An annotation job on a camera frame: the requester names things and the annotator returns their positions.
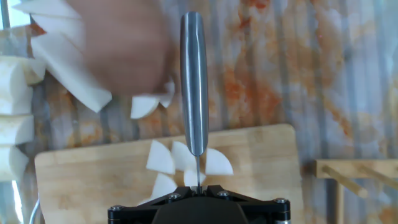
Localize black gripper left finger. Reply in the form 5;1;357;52
107;185;199;224

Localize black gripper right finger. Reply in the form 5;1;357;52
200;184;292;224

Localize speckled white radish piece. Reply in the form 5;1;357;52
129;95;161;120

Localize steel cleaver knife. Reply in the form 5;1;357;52
179;11;210;192

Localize long white radish wedge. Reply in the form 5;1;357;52
30;32;113;113

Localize bare person hand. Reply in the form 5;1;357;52
67;0;175;96

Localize bamboo cutting board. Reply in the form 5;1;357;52
34;123;304;224

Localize wooden peg rack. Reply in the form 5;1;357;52
315;158;398;224

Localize marble pattern plastic mat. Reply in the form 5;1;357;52
0;0;398;224

